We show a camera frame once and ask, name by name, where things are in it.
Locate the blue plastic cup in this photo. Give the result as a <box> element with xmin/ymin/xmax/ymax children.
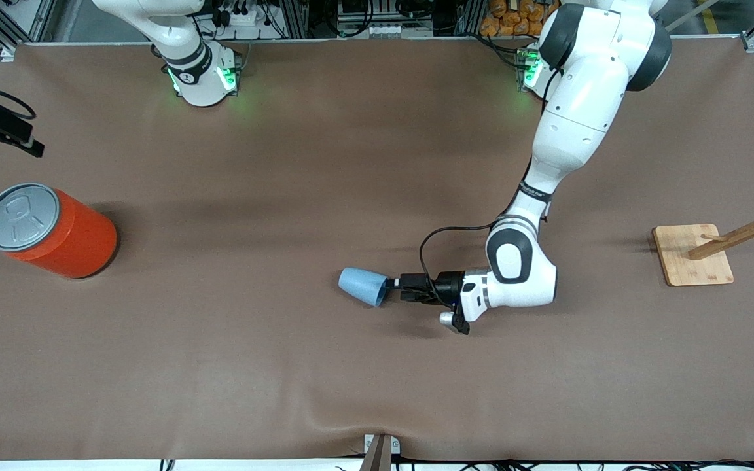
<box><xmin>338</xmin><ymin>266</ymin><xmax>388</xmax><ymax>307</ymax></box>

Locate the wooden cup rack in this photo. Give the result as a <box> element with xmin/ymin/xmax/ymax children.
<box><xmin>652</xmin><ymin>180</ymin><xmax>754</xmax><ymax>287</ymax></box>

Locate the orange can with grey lid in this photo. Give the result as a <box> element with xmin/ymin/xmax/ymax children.
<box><xmin>0</xmin><ymin>183</ymin><xmax>118</xmax><ymax>280</ymax></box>

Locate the brown table cover cloth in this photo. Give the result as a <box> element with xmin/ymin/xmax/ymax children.
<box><xmin>0</xmin><ymin>36</ymin><xmax>754</xmax><ymax>462</ymax></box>

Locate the white power strip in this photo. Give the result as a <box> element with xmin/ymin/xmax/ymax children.
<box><xmin>215</xmin><ymin>5</ymin><xmax>268</xmax><ymax>28</ymax></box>

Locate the pile of orange objects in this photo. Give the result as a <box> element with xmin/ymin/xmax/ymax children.
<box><xmin>479</xmin><ymin>0</ymin><xmax>560</xmax><ymax>38</ymax></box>

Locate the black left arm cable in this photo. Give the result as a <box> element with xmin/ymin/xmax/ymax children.
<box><xmin>419</xmin><ymin>224</ymin><xmax>499</xmax><ymax>308</ymax></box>

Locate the grey metal bracket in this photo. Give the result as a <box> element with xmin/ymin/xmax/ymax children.
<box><xmin>361</xmin><ymin>433</ymin><xmax>401</xmax><ymax>471</ymax></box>

